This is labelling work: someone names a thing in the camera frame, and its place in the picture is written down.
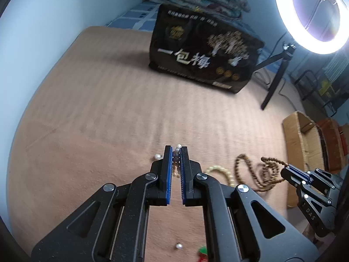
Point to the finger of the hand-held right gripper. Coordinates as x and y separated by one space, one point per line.
294 181
298 173

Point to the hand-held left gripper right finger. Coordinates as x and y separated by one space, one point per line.
183 174

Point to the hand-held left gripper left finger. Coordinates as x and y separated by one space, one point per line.
168 174

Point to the cardboard box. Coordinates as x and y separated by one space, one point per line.
297 142

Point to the orange cloth covered table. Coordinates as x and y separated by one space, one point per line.
334 142

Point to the loose white pearl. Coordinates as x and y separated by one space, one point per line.
178 247

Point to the black tripod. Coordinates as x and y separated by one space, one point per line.
275 82

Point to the black shoe rack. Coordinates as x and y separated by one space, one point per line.
306 72

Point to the striped towel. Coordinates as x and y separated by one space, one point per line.
335 65

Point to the black printed bag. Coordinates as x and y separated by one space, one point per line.
190 46

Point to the blue checked bed sheet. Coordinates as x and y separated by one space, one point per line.
136 17

